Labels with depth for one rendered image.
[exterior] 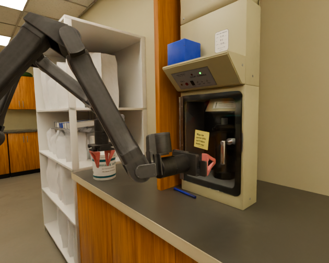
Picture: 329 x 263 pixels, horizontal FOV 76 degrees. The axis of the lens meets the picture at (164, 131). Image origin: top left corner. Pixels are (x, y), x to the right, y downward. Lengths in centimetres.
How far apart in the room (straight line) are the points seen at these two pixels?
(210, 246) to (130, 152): 35
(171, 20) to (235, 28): 36
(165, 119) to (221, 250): 60
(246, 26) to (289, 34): 43
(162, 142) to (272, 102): 79
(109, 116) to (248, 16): 60
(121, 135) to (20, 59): 29
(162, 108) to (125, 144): 47
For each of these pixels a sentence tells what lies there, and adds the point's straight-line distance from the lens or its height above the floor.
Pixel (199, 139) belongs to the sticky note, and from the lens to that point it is 93.
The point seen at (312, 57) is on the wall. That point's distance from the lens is 122.
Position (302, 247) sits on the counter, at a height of 94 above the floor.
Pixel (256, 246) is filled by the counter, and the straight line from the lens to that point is 72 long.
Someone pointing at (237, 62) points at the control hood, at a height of 148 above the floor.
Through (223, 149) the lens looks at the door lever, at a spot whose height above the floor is 118.
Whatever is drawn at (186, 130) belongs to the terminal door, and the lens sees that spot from 98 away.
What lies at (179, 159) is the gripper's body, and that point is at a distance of 62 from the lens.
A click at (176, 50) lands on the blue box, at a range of 91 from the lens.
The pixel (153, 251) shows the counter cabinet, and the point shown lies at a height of 80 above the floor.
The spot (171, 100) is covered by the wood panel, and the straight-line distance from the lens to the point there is 104.
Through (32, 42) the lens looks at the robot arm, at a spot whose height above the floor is 148.
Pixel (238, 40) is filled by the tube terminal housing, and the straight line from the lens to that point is 87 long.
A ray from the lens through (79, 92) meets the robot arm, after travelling 98.
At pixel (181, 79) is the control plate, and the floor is 145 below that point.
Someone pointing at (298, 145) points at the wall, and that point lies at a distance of 122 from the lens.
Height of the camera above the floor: 131
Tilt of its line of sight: 5 degrees down
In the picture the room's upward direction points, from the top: 1 degrees counter-clockwise
